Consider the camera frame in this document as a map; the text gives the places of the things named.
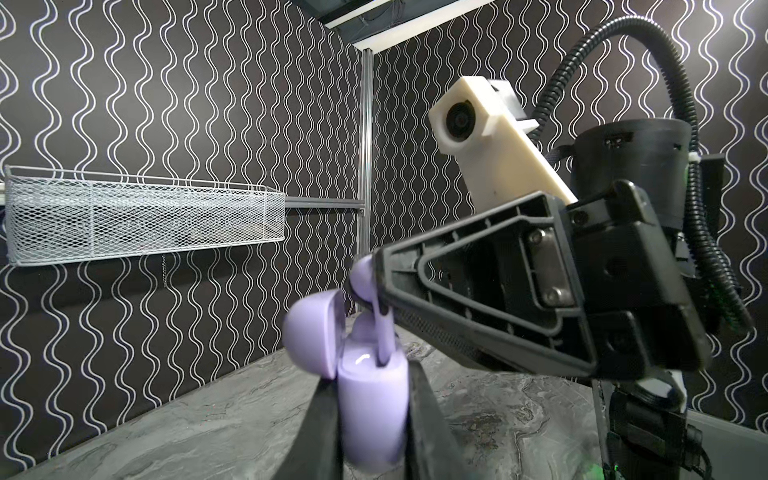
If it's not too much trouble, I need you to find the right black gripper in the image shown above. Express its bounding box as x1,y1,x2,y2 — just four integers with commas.
373,180,711,381

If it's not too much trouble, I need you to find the purple earbud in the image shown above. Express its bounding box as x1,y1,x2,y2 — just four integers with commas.
348,311,378,345
348,254,396,366

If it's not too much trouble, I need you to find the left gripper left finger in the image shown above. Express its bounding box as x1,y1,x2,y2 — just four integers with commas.
273,379,344,480

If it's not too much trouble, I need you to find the white mesh wall basket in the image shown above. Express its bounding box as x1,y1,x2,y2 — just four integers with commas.
4,165,286,267

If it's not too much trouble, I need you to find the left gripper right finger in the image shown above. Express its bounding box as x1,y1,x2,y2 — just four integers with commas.
405,360,471,480

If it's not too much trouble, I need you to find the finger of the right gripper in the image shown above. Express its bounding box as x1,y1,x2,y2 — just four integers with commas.
393,309,510,371

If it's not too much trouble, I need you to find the purple round charging case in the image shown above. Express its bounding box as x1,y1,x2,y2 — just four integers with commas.
283,290,409,474

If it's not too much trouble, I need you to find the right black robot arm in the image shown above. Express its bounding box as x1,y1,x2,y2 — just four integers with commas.
369,15,753,479

